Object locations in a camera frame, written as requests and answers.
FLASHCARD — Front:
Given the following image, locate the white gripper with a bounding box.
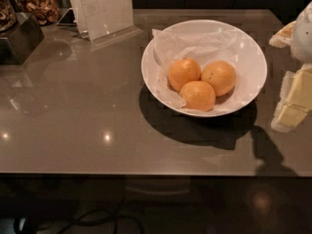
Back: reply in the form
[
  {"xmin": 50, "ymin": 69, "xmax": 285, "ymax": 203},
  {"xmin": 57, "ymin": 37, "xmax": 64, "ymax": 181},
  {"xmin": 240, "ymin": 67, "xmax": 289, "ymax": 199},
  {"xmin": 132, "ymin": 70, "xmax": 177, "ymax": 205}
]
[{"xmin": 269, "ymin": 2, "xmax": 312, "ymax": 133}]

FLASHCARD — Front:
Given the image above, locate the right orange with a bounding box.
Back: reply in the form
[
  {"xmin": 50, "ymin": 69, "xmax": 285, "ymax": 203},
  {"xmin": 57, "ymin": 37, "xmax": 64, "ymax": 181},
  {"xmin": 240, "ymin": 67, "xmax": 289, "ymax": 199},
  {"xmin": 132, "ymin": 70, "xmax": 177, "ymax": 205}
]
[{"xmin": 201, "ymin": 60, "xmax": 236, "ymax": 97}]

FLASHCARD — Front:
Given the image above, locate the orange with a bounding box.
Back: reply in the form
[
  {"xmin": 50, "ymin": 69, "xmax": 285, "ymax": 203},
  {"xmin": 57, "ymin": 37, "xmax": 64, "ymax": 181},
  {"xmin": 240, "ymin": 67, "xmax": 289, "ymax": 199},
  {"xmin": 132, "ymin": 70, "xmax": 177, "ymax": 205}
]
[
  {"xmin": 168, "ymin": 58, "xmax": 201, "ymax": 92},
  {"xmin": 179, "ymin": 81, "xmax": 215, "ymax": 111},
  {"xmin": 201, "ymin": 60, "xmax": 236, "ymax": 97}
]

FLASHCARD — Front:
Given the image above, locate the white ceramic bowl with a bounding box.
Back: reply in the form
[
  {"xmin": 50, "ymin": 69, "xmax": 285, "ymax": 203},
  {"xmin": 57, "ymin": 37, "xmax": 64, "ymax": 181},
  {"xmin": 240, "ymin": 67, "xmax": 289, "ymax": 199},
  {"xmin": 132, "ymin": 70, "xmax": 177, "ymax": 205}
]
[{"xmin": 141, "ymin": 19, "xmax": 267, "ymax": 117}]

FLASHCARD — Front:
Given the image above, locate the front orange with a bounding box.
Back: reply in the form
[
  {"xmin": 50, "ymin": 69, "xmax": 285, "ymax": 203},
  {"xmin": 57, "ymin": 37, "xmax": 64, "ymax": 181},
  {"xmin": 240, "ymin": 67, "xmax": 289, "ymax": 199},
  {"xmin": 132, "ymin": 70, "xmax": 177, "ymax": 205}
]
[{"xmin": 179, "ymin": 81, "xmax": 215, "ymax": 111}]

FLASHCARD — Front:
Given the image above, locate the left orange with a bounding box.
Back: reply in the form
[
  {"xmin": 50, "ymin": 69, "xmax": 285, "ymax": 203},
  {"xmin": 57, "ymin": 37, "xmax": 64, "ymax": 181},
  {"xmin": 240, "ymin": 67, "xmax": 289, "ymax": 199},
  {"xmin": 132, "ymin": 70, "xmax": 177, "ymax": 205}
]
[{"xmin": 168, "ymin": 58, "xmax": 201, "ymax": 92}]

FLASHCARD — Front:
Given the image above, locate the white paper liner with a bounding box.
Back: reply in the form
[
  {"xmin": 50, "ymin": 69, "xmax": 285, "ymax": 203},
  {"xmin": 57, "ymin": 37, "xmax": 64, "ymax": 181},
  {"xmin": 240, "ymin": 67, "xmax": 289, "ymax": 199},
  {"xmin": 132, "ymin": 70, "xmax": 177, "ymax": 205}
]
[{"xmin": 151, "ymin": 29, "xmax": 246, "ymax": 115}]

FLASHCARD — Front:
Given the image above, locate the clear acrylic sign holder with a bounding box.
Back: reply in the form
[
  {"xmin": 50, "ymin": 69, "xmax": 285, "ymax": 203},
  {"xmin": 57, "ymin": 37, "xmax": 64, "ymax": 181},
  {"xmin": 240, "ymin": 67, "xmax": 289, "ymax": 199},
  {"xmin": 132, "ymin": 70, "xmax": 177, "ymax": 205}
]
[{"xmin": 70, "ymin": 0, "xmax": 140, "ymax": 46}]

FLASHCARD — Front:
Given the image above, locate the glass jar of dried snacks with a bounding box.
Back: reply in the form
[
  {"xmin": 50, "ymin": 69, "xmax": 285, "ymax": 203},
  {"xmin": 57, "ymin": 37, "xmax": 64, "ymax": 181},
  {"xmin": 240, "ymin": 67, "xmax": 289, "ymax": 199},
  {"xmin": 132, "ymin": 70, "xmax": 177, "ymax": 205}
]
[{"xmin": 13, "ymin": 0, "xmax": 59, "ymax": 25}]

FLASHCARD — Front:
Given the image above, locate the black square box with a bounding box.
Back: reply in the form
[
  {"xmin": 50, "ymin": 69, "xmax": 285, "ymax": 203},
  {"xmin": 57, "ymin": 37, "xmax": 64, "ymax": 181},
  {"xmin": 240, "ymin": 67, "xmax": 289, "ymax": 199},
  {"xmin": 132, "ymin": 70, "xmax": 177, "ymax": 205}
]
[{"xmin": 0, "ymin": 13, "xmax": 44, "ymax": 65}]

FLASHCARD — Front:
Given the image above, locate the glass jar at left edge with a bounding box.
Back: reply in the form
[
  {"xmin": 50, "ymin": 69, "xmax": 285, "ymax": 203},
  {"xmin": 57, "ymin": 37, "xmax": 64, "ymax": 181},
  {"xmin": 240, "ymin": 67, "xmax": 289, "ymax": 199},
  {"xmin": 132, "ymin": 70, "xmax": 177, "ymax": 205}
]
[{"xmin": 0, "ymin": 0, "xmax": 17, "ymax": 32}]

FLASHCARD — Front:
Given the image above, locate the black floor cable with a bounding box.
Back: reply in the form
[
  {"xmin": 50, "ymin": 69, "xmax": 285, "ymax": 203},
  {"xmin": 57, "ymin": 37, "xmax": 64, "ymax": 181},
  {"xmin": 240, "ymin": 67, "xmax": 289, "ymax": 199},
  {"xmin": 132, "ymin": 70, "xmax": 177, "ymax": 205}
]
[{"xmin": 55, "ymin": 178, "xmax": 146, "ymax": 234}]

